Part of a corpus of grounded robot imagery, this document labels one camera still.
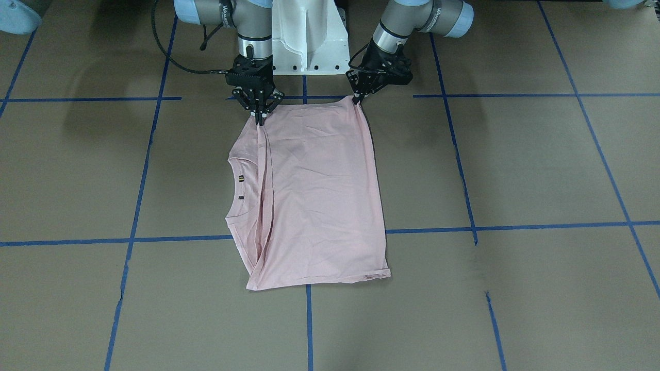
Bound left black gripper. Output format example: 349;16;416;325
346;41;413;104

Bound blue tape grid lines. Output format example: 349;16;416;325
2;1;658;370

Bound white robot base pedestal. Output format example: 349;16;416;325
272;1;350;76

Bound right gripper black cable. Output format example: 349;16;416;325
151;0;233;74

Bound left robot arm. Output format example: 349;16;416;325
346;1;475;104

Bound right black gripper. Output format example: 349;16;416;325
225;55;284;126

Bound pink printed t-shirt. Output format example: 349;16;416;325
225;96;391;291

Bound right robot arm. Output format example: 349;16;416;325
150;1;284;126

